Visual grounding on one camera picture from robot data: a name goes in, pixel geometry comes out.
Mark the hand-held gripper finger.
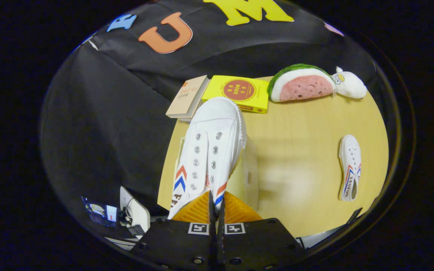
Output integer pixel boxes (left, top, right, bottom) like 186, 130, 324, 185
217, 191, 308, 271
130, 190, 217, 271

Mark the beige fabric storage box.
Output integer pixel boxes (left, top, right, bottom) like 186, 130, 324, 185
174, 136, 260, 212

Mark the white canvas shoe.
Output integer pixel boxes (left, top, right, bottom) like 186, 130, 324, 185
338, 134, 362, 202
167, 97, 248, 221

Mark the white device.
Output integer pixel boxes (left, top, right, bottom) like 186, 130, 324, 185
120, 186, 151, 236

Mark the blue printed packet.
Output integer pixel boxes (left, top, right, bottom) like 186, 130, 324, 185
81, 196, 118, 228

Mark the tan book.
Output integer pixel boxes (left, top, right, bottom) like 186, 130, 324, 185
165, 75, 211, 119

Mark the yellow book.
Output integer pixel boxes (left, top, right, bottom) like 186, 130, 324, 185
201, 75, 269, 114

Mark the black table clamp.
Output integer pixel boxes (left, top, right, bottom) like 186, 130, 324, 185
347, 208, 363, 225

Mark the watermelon slice plush toy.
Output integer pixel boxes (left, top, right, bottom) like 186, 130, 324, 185
267, 64, 336, 103

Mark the white plush animal toy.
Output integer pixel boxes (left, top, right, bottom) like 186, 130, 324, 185
332, 66, 368, 99

